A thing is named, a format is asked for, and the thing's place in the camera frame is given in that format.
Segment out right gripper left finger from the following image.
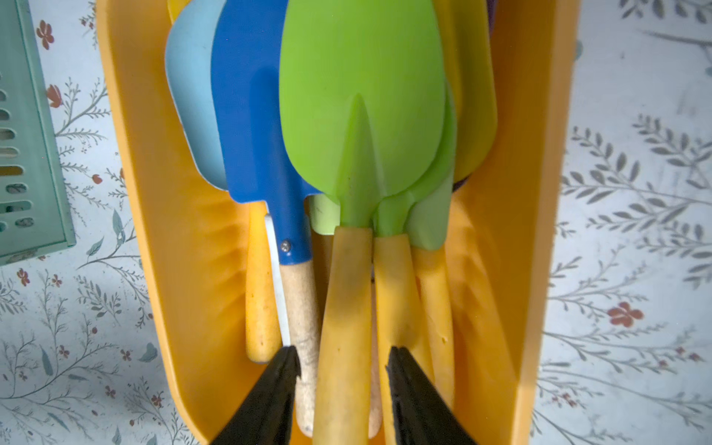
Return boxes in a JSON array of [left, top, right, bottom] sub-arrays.
[[211, 346, 300, 444]]

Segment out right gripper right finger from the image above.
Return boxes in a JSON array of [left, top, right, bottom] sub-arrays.
[[386, 347, 477, 445]]

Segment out yellow rake-edged shovel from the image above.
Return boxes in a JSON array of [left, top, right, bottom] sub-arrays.
[[166, 0, 284, 365]]

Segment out blue shovel wooden handle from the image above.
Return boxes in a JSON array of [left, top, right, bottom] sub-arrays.
[[211, 0, 321, 437]]

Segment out green pointed trowel yellow handle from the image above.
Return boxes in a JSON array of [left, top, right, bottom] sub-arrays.
[[402, 0, 499, 410]]

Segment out purple shovel pink handle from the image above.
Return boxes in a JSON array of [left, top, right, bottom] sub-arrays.
[[454, 1, 498, 190]]

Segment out green shovel wooden handle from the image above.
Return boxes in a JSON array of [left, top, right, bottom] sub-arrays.
[[308, 195, 340, 304]]

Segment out yellow plastic storage box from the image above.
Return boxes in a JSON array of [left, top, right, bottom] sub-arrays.
[[96, 1, 580, 444]]

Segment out floral table mat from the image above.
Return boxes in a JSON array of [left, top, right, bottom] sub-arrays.
[[1, 1, 711, 444]]

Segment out green book organizer crate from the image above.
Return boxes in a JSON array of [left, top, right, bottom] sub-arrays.
[[1, 1, 76, 265]]

